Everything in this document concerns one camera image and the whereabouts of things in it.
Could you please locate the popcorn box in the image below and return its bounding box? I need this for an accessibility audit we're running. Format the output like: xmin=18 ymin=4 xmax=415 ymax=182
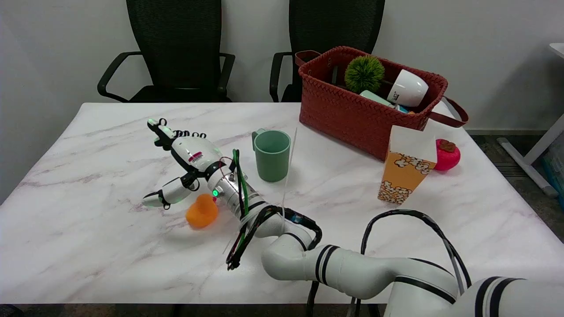
xmin=378 ymin=125 xmax=438 ymax=205

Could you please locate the green and black cable bundle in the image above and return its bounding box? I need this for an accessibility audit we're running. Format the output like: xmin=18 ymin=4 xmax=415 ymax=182
xmin=226 ymin=149 xmax=323 ymax=271

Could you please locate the black office chair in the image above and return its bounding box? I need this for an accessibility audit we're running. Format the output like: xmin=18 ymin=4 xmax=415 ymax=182
xmin=270 ymin=0 xmax=386 ymax=103
xmin=97 ymin=0 xmax=236 ymax=103

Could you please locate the black looping cable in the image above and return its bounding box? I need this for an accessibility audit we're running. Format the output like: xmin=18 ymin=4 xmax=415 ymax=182
xmin=360 ymin=210 xmax=472 ymax=295

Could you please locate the white desk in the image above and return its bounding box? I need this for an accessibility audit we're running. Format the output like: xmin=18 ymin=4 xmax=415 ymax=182
xmin=497 ymin=43 xmax=564 ymax=197

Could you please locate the white cup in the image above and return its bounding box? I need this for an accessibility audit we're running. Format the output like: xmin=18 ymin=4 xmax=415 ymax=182
xmin=386 ymin=69 xmax=429 ymax=107

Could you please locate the red woven basket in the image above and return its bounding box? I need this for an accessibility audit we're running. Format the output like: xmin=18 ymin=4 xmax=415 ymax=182
xmin=295 ymin=46 xmax=469 ymax=162

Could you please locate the pink persimmon toy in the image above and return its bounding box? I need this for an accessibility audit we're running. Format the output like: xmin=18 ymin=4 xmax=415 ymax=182
xmin=434 ymin=139 xmax=461 ymax=171

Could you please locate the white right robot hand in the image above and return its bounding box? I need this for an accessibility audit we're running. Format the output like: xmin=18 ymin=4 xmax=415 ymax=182
xmin=142 ymin=118 xmax=233 ymax=209

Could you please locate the blue storage box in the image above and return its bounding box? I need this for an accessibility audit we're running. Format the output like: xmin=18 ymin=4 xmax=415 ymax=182
xmin=542 ymin=145 xmax=564 ymax=207

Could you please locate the orange rubber duck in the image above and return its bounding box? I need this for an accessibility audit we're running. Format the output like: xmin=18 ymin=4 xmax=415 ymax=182
xmin=186 ymin=194 xmax=219 ymax=229

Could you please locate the green spiky ball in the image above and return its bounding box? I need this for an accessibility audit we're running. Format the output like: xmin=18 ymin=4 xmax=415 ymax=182
xmin=344 ymin=55 xmax=386 ymax=94

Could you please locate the white zip tie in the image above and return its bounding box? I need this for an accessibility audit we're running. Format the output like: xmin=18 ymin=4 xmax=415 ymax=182
xmin=281 ymin=128 xmax=298 ymax=234

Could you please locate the green mug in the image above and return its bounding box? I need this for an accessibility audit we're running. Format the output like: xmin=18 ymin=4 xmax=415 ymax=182
xmin=252 ymin=128 xmax=291 ymax=182

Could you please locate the mint green box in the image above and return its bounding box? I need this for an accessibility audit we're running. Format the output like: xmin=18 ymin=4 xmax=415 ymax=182
xmin=359 ymin=90 xmax=393 ymax=107

